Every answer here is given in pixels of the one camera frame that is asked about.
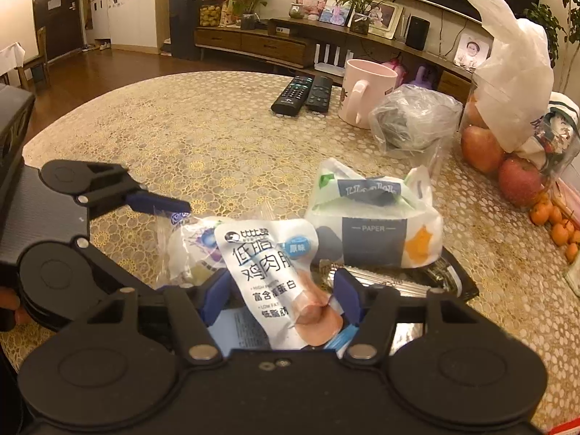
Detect purple toy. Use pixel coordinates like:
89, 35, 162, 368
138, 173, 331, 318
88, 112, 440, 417
410, 66, 438, 89

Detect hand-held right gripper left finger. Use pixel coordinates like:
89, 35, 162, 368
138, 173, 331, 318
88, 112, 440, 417
88, 268, 232, 364

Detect pink mug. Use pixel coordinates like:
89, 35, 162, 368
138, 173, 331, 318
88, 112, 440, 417
339, 59, 398, 128

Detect black fridge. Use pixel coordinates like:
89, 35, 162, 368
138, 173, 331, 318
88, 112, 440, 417
169, 0, 227, 59

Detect person's left hand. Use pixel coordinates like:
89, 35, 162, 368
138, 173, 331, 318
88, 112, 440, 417
0, 286, 29, 327

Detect jar of yellow fruit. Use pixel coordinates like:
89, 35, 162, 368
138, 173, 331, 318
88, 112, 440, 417
199, 0, 223, 28

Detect black foil packet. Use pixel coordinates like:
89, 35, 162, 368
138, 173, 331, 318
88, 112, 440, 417
317, 249, 480, 302

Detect potted plant in dark pot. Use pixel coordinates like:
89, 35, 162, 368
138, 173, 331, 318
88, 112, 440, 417
227, 0, 273, 32

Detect dark door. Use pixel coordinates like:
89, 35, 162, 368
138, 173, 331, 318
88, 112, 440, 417
32, 0, 84, 62

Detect white wall cabinets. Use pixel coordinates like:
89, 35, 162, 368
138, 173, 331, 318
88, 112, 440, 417
88, 0, 170, 50

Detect black speaker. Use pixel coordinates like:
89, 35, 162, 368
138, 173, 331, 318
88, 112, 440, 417
405, 16, 431, 50

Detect baby portrait photo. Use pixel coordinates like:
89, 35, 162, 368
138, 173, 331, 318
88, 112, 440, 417
454, 34, 492, 71

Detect round desktop with lace cloth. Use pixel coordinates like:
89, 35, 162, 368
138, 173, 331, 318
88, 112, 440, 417
0, 71, 580, 432

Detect pink booklet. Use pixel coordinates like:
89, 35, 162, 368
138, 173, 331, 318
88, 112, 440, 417
550, 177, 580, 227

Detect clear snack container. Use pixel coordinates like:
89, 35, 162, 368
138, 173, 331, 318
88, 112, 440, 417
521, 91, 580, 191

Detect small pastel picture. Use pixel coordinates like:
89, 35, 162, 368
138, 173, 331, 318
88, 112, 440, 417
319, 0, 352, 25

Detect tall leafy indoor plant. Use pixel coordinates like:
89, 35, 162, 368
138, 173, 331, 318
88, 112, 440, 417
523, 0, 580, 96

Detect white plastic bag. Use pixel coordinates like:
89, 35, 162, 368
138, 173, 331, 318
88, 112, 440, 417
426, 0, 556, 154

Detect white photo frame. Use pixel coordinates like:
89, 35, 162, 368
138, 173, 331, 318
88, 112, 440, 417
368, 1, 404, 39

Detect clear plastic bag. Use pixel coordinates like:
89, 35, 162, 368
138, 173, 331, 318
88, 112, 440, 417
368, 85, 464, 159

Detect clear plastic snack packet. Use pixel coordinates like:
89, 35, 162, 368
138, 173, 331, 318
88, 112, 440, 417
154, 206, 236, 288

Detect wooden television cabinet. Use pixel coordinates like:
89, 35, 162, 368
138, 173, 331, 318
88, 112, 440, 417
195, 17, 481, 105

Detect pile of small oranges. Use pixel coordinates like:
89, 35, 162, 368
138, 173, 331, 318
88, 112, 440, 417
528, 192, 580, 264

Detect tissue pack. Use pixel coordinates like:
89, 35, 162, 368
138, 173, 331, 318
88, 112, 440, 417
304, 158, 445, 269

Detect white router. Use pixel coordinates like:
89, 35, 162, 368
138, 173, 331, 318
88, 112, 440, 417
314, 43, 352, 78

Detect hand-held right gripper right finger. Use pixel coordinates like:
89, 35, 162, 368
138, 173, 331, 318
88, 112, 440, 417
333, 267, 472, 365

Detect black remote control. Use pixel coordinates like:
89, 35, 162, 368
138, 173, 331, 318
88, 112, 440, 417
271, 76, 314, 116
305, 76, 335, 112

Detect potted plant with thin leaves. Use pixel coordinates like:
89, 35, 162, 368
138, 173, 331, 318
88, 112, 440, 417
335, 0, 386, 34

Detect white tablecloth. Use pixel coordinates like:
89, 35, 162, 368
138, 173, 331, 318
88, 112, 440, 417
0, 42, 25, 75

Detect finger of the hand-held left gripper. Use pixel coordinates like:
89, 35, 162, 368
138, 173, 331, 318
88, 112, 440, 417
78, 162, 192, 224
72, 235, 159, 297

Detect wooden chair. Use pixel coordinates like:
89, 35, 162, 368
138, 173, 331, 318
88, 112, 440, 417
16, 26, 50, 94

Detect red apple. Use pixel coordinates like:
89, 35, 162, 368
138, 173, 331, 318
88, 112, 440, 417
464, 97, 492, 130
461, 126, 506, 174
498, 156, 544, 208

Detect white sausage snack packet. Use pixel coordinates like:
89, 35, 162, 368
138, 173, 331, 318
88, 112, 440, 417
213, 217, 363, 352

